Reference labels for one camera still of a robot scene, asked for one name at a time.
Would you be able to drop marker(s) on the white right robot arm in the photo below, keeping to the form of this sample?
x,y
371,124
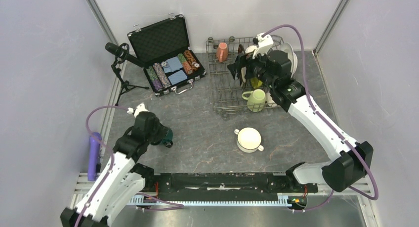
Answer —
x,y
349,160

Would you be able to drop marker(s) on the white scalloped bowl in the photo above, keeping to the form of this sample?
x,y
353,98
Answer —
x,y
250,49

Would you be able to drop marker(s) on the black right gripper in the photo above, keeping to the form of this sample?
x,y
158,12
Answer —
x,y
246,60

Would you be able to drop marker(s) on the orange mug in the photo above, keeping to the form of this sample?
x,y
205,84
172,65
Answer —
x,y
222,52

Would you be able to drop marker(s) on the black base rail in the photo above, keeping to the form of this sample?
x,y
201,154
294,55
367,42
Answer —
x,y
223,186

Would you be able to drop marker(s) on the white two-handled soup cup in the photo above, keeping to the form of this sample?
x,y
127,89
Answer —
x,y
248,140

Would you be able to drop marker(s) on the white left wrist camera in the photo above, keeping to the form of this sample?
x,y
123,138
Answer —
x,y
138,109

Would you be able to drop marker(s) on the grey wire dish rack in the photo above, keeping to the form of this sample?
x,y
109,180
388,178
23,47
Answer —
x,y
226,92

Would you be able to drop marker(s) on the white plain plate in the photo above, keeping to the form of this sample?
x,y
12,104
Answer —
x,y
287,48

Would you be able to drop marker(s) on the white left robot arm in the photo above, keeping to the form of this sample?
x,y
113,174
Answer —
x,y
123,176

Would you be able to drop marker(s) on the purple cylinder object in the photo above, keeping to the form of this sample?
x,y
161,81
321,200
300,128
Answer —
x,y
93,161

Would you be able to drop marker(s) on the green scalloped plate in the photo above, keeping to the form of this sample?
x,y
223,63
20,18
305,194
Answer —
x,y
255,83

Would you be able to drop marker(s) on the black microphone on tripod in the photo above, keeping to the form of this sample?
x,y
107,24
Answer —
x,y
121,53

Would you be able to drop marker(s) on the black poker chip case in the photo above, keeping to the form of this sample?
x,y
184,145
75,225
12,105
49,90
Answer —
x,y
163,48

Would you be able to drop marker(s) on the dark green mug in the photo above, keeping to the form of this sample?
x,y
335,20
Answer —
x,y
167,140

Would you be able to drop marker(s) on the small white cup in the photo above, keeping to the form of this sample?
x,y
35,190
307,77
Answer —
x,y
269,100

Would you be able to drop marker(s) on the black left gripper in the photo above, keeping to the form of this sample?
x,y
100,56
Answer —
x,y
161,130

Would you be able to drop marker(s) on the light green mug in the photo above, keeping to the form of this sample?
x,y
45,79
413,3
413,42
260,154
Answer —
x,y
256,99

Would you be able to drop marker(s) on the dark striped plate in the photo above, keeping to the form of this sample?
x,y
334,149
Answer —
x,y
242,78

